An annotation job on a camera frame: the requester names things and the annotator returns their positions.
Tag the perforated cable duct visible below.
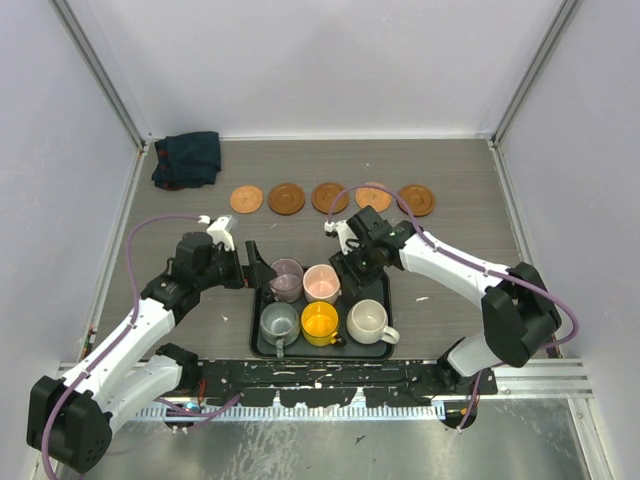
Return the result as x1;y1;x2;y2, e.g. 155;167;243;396
129;400;446;422

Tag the pink ceramic mug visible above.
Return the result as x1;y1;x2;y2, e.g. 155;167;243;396
303;264;341;305

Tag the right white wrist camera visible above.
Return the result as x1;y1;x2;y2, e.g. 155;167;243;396
324;220;357;254

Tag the woven rattan coaster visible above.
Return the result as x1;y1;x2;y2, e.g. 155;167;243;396
355;182;392;213

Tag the yellow mug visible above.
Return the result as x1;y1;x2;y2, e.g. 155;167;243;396
300;301;346;347

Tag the dark wooden coaster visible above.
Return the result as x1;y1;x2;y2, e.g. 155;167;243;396
268;183;306;216
398;184;436;217
311;182;349;215

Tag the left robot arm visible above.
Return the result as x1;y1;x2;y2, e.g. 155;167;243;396
26;232;276;478

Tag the light orange coaster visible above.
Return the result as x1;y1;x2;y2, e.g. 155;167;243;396
230;185;264;214

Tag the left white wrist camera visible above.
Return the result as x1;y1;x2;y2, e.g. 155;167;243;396
198;215;238;251

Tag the dark blue folded cloth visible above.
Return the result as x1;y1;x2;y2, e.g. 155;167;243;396
151;131;222;191

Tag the grey stoneware mug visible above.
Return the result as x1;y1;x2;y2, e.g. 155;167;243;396
259;302;300;359

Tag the black plastic tray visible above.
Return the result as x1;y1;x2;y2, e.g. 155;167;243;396
249;273;394;361

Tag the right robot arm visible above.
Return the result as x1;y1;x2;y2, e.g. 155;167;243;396
324;207;561;394

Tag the aluminium frame rail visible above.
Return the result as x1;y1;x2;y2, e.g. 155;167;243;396
49;358;594;401

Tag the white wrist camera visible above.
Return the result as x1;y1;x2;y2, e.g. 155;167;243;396
324;220;357;254
198;215;238;251

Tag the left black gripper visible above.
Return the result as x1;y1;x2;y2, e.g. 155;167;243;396
196;240;275;291

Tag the white speckled mug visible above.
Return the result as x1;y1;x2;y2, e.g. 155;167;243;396
347;299;400;345

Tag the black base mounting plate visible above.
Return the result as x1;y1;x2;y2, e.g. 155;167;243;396
200;360;473;408

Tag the purple mug black handle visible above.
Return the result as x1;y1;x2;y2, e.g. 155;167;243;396
269;258;304;303

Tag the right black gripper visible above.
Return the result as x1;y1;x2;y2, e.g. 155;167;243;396
329;241;384;300

